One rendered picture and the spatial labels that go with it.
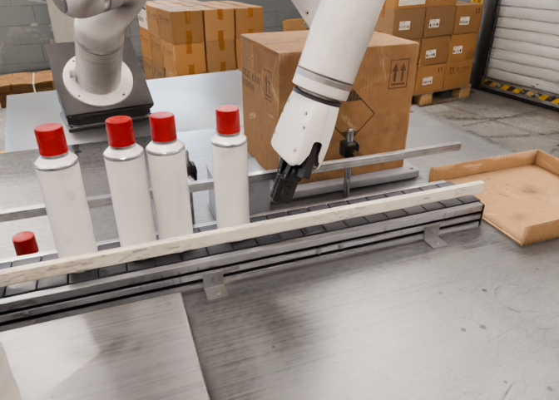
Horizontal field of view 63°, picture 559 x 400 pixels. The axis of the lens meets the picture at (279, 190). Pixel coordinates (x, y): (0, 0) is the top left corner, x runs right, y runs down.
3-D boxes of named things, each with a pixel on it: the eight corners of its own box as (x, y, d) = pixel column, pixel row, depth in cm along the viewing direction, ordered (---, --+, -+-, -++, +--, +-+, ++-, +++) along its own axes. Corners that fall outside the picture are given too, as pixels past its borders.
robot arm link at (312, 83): (288, 61, 68) (281, 80, 69) (312, 73, 61) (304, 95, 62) (334, 76, 72) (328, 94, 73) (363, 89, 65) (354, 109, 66)
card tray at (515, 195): (521, 246, 78) (526, 226, 77) (427, 183, 100) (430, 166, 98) (643, 215, 88) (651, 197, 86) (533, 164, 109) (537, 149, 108)
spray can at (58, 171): (60, 278, 63) (22, 135, 53) (61, 257, 67) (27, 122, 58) (100, 269, 64) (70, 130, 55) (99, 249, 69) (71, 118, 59)
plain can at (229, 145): (221, 245, 70) (213, 115, 60) (214, 229, 74) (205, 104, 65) (254, 239, 71) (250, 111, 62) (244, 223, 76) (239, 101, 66)
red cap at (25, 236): (30, 259, 75) (25, 242, 74) (12, 257, 76) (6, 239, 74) (43, 247, 78) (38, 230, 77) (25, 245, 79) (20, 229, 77)
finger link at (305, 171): (313, 120, 66) (294, 135, 71) (313, 171, 64) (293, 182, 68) (319, 122, 67) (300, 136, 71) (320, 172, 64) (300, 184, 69)
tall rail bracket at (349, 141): (352, 223, 85) (359, 140, 78) (334, 205, 91) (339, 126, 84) (367, 220, 86) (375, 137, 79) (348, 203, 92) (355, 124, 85)
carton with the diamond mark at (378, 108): (278, 189, 94) (278, 51, 81) (244, 148, 114) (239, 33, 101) (403, 167, 103) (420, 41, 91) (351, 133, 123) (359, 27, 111)
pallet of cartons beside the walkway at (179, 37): (268, 109, 430) (266, 7, 389) (181, 123, 393) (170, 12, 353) (218, 81, 523) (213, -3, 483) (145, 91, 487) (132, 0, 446)
